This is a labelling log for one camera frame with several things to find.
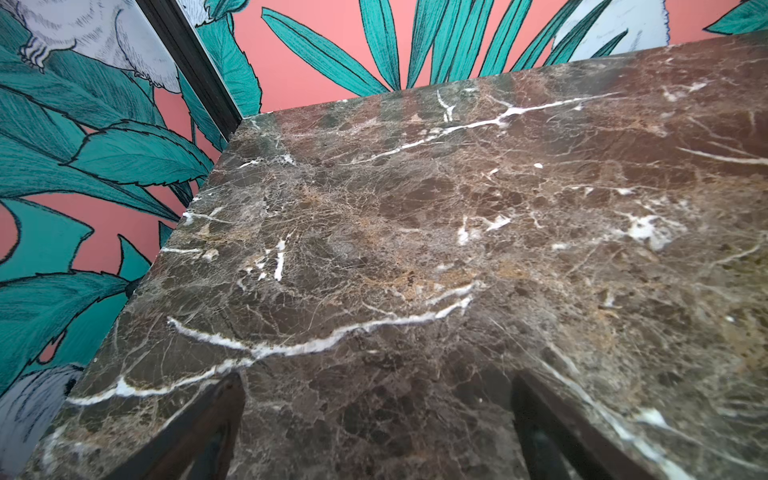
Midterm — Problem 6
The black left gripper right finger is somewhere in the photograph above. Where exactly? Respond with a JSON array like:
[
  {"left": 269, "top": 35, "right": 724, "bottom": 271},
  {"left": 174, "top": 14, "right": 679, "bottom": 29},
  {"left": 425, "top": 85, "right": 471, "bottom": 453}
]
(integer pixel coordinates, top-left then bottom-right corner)
[{"left": 511, "top": 370, "right": 652, "bottom": 480}]

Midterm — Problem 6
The black corner frame post left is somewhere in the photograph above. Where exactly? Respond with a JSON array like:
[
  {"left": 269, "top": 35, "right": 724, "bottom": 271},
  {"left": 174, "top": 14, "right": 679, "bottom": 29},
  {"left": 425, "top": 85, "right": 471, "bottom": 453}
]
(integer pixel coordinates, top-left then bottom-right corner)
[{"left": 136, "top": 0, "right": 242, "bottom": 141}]

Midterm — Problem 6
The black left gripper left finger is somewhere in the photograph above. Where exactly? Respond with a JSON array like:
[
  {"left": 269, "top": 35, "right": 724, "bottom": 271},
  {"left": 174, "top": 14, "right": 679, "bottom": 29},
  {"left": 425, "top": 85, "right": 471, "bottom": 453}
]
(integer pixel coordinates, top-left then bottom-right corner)
[{"left": 106, "top": 372, "right": 245, "bottom": 479}]

